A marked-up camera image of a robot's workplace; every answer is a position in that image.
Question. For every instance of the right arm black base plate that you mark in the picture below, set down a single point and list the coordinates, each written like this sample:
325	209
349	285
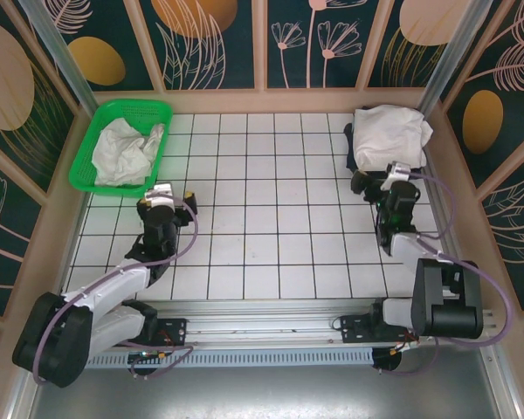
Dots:
358	327

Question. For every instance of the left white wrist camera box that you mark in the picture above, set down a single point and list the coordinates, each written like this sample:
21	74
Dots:
161	196

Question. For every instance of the green plastic basket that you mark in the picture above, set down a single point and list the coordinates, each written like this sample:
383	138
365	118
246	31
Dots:
113	191

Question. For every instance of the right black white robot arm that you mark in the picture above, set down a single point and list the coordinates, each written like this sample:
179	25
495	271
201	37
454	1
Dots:
445	301

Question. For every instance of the aluminium corner post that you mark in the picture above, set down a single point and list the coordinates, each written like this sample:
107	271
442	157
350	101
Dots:
65	65
452	57

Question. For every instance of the crumpled white t-shirt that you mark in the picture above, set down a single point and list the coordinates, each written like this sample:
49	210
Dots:
122	157

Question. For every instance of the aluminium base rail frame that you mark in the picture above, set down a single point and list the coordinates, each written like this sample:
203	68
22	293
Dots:
266	318

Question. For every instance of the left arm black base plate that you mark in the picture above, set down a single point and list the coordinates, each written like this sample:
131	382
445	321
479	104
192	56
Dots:
170	331

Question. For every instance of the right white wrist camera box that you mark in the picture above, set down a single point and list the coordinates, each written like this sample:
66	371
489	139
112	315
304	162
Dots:
397	172

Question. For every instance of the white t-shirt with robot print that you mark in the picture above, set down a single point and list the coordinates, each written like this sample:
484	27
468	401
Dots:
393	135

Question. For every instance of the folded navy t-shirt stack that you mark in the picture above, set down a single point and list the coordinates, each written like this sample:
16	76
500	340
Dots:
349	153

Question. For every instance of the grey metal sheet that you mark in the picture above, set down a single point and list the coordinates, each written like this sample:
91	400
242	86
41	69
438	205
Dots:
262	393

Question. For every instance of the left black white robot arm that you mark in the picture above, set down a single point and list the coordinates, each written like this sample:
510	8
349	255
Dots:
52	340

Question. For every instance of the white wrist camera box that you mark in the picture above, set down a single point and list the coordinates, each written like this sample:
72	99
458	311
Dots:
397	172
161	196

